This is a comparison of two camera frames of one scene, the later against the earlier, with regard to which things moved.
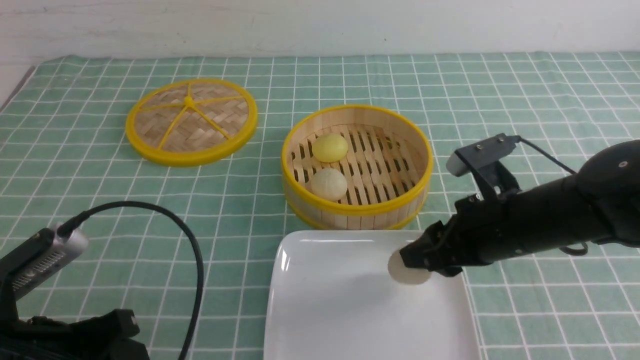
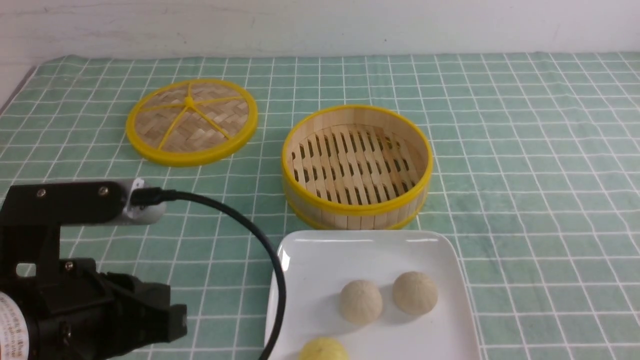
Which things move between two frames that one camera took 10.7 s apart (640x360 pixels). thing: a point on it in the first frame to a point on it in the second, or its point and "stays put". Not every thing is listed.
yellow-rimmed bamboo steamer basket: x=387 y=167 stays put
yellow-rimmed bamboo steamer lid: x=191 y=122 stays put
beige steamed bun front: x=329 y=184 to x=360 y=301
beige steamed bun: x=401 y=273 to x=414 y=292
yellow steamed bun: x=329 y=148 to x=323 y=348
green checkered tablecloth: x=65 y=152 stays put
